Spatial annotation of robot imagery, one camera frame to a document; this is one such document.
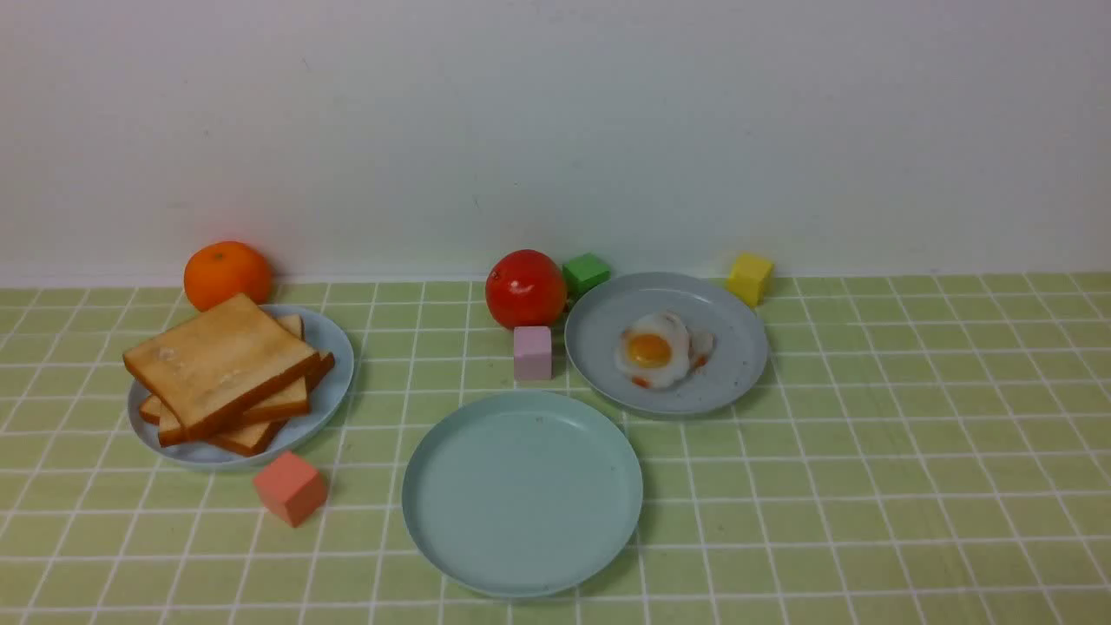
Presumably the green cube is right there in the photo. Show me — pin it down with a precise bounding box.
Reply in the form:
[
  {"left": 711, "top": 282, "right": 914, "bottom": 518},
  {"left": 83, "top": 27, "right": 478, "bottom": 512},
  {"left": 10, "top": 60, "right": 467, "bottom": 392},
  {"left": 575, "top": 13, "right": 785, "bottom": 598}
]
[{"left": 561, "top": 253, "right": 611, "bottom": 299}]

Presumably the red tomato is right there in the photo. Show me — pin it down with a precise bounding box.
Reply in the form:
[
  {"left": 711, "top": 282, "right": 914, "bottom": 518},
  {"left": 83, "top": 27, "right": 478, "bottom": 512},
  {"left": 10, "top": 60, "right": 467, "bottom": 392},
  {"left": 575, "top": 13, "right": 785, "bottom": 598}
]
[{"left": 484, "top": 249, "right": 568, "bottom": 331}]

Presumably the teal front plate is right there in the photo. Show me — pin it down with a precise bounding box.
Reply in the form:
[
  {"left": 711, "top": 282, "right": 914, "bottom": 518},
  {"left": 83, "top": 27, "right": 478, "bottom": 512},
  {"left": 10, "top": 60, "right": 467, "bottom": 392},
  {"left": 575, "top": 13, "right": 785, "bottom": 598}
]
[{"left": 400, "top": 391, "right": 644, "bottom": 599}]

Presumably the fried egg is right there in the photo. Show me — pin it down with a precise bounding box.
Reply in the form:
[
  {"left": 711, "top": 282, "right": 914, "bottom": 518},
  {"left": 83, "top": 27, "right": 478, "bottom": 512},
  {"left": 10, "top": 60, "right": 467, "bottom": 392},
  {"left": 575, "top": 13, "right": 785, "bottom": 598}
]
[
  {"left": 689, "top": 331, "right": 717, "bottom": 373},
  {"left": 615, "top": 312, "right": 690, "bottom": 389}
]

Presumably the toast slice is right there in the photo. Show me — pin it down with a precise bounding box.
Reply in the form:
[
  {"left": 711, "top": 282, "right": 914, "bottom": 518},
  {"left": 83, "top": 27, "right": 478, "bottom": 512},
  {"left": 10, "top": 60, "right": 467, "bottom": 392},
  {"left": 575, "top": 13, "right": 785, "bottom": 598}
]
[
  {"left": 139, "top": 376, "right": 309, "bottom": 431},
  {"left": 156, "top": 352, "right": 336, "bottom": 457},
  {"left": 122, "top": 293, "right": 318, "bottom": 442}
]

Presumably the yellow cube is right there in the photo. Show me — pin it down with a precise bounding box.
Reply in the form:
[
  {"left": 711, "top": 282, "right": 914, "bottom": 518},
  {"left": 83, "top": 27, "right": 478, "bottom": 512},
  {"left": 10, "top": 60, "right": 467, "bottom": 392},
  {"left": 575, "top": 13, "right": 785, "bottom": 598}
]
[{"left": 725, "top": 253, "right": 774, "bottom": 308}]

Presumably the coral red cube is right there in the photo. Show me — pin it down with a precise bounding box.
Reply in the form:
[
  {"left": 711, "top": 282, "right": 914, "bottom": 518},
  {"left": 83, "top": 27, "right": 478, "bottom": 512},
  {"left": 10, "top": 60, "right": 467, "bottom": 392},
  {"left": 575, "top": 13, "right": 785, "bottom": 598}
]
[{"left": 253, "top": 451, "right": 328, "bottom": 530}]

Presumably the pink cube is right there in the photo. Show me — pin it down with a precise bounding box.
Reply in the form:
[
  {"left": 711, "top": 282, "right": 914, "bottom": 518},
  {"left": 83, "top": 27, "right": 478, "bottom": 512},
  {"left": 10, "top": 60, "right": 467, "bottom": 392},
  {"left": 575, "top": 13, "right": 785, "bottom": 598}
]
[{"left": 513, "top": 326, "right": 553, "bottom": 381}]

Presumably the blue plate with toast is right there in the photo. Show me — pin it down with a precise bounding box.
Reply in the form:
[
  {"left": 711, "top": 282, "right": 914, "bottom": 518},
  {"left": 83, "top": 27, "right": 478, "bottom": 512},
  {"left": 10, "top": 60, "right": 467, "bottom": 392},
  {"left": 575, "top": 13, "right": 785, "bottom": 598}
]
[{"left": 127, "top": 304, "right": 356, "bottom": 472}]

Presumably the orange fruit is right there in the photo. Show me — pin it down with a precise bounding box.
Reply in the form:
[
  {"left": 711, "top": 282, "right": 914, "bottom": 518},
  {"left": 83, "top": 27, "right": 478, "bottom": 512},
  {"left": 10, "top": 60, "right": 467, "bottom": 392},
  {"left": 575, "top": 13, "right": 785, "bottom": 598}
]
[{"left": 183, "top": 240, "right": 273, "bottom": 312}]

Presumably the blue plate with eggs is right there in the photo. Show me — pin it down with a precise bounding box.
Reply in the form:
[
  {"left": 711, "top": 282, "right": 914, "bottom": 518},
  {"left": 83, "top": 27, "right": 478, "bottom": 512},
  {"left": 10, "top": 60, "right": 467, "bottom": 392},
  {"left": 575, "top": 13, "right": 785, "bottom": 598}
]
[{"left": 564, "top": 272, "right": 770, "bottom": 419}]

